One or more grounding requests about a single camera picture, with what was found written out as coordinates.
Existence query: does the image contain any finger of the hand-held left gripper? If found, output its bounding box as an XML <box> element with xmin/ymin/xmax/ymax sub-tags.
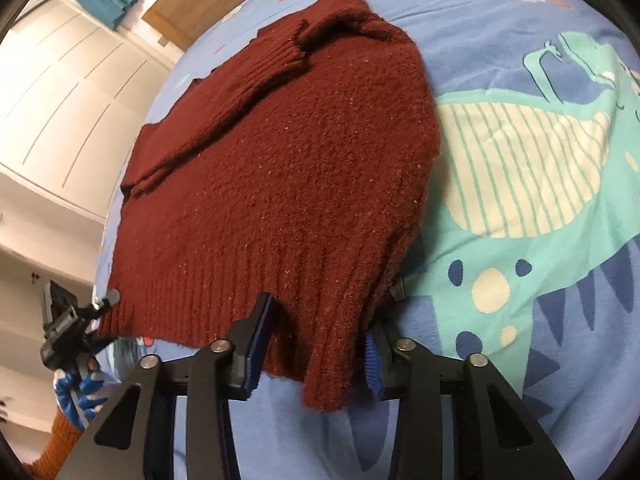
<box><xmin>89</xmin><ymin>288</ymin><xmax>122</xmax><ymax>317</ymax></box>
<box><xmin>86</xmin><ymin>331</ymin><xmax>117</xmax><ymax>357</ymax></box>

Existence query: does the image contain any person's left hand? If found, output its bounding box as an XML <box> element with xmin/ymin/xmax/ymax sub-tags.
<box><xmin>52</xmin><ymin>355</ymin><xmax>110</xmax><ymax>431</ymax></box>

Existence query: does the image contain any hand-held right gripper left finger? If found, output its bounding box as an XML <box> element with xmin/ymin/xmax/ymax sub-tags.
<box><xmin>55</xmin><ymin>292</ymin><xmax>276</xmax><ymax>480</ymax></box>

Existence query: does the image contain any wooden headboard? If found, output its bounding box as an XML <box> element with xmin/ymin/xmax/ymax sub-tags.
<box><xmin>141</xmin><ymin>0</ymin><xmax>321</xmax><ymax>51</ymax></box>

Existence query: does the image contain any blue dinosaur print bed sheet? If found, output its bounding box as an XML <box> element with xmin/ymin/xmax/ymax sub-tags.
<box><xmin>92</xmin><ymin>0</ymin><xmax>640</xmax><ymax>480</ymax></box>

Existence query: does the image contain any dark red knitted sweater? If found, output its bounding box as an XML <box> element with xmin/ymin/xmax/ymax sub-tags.
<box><xmin>97</xmin><ymin>0</ymin><xmax>441</xmax><ymax>413</ymax></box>

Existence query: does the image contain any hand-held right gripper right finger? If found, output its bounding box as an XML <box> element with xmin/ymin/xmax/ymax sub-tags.
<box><xmin>362</xmin><ymin>280</ymin><xmax>576</xmax><ymax>480</ymax></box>

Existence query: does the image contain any person's left forearm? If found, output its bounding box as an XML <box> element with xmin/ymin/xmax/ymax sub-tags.
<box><xmin>22</xmin><ymin>410</ymin><xmax>87</xmax><ymax>480</ymax></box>

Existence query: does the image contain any white wardrobe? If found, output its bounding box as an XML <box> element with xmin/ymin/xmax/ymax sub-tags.
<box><xmin>0</xmin><ymin>0</ymin><xmax>171</xmax><ymax>221</ymax></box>

